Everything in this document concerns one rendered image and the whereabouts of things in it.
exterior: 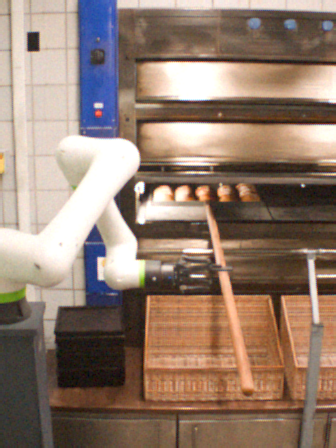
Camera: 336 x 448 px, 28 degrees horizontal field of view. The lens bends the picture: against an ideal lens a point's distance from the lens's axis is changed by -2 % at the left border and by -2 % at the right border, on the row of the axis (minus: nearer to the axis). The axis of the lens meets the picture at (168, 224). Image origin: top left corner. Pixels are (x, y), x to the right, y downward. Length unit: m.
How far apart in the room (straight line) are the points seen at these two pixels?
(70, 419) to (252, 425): 0.72
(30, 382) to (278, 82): 1.64
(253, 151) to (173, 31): 0.61
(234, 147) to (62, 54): 0.83
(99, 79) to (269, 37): 0.73
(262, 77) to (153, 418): 1.47
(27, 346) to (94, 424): 0.92
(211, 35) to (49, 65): 0.69
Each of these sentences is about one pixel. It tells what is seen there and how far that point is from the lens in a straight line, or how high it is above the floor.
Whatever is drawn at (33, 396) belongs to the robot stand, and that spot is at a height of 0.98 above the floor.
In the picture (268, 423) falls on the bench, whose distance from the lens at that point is 2.73.
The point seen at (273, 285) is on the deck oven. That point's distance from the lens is 3.06.
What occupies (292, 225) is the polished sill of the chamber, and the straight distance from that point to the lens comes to 2.98.
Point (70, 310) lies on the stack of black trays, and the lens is 2.95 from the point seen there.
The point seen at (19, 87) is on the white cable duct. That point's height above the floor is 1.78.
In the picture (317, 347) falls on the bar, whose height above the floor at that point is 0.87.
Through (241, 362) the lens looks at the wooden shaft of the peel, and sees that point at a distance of 1.66.
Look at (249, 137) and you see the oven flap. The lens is 2.89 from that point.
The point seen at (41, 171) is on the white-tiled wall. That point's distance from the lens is 2.95.
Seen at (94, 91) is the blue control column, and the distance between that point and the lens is 2.84.
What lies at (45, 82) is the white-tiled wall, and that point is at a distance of 2.90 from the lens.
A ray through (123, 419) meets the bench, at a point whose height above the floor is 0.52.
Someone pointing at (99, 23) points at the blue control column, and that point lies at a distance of 2.83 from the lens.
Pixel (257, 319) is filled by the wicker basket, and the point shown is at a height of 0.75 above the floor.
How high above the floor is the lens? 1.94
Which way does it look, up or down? 15 degrees down
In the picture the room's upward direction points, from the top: straight up
